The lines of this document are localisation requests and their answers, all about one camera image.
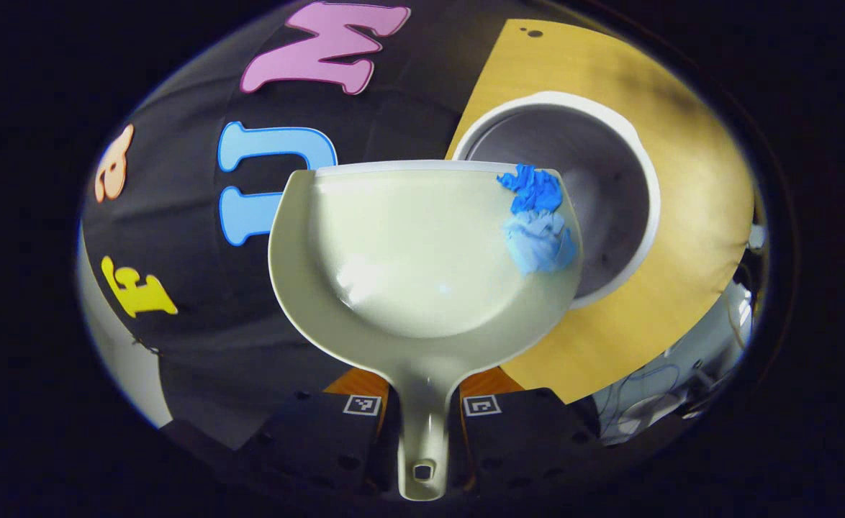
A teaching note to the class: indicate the white dustpan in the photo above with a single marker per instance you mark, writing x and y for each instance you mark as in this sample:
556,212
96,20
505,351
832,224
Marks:
408,252

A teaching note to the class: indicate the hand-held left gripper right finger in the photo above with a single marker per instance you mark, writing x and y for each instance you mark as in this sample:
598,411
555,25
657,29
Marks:
523,439

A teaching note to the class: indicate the pale blue paper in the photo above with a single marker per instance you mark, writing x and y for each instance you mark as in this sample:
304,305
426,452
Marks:
541,244

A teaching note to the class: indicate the white garbage bin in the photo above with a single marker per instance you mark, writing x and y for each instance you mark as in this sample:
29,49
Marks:
609,201

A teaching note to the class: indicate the black backdrop cloth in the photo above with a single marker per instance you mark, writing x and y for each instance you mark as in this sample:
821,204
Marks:
178,216

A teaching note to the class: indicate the wooden desktop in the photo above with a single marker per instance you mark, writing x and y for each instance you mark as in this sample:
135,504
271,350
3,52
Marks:
689,216

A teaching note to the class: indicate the blue paper ball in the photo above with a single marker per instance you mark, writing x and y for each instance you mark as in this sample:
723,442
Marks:
534,188

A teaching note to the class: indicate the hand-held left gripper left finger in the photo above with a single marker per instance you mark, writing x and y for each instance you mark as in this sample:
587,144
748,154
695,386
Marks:
307,439

